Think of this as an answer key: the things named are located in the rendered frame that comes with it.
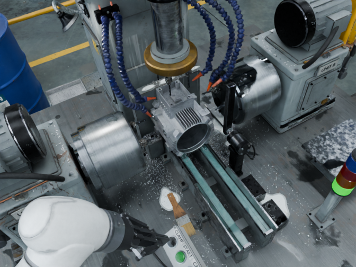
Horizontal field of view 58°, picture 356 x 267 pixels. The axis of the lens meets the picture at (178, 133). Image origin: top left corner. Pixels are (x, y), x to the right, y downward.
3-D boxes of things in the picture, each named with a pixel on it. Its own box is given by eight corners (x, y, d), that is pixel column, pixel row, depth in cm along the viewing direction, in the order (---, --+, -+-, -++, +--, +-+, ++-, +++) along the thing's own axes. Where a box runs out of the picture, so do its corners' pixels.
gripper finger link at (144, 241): (133, 231, 76) (135, 236, 75) (158, 236, 84) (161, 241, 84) (121, 241, 76) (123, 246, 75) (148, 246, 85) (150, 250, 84)
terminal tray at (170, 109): (157, 101, 129) (154, 88, 124) (179, 91, 132) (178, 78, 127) (170, 121, 123) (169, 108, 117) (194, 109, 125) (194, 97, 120)
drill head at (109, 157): (52, 171, 131) (26, 132, 111) (134, 134, 140) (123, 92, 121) (70, 221, 116) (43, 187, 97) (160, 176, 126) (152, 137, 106)
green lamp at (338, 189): (327, 185, 106) (331, 178, 103) (340, 177, 108) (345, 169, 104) (341, 199, 103) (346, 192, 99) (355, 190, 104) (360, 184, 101)
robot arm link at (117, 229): (100, 198, 69) (118, 203, 74) (71, 224, 70) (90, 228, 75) (116, 234, 64) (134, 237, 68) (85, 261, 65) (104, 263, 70)
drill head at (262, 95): (193, 107, 148) (191, 64, 128) (264, 75, 159) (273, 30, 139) (223, 144, 134) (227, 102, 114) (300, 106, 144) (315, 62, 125)
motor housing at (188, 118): (152, 130, 140) (146, 99, 125) (189, 113, 145) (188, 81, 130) (174, 162, 129) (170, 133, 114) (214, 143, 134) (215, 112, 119)
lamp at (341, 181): (331, 178, 103) (336, 170, 99) (345, 169, 104) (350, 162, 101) (346, 192, 99) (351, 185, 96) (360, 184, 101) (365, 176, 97)
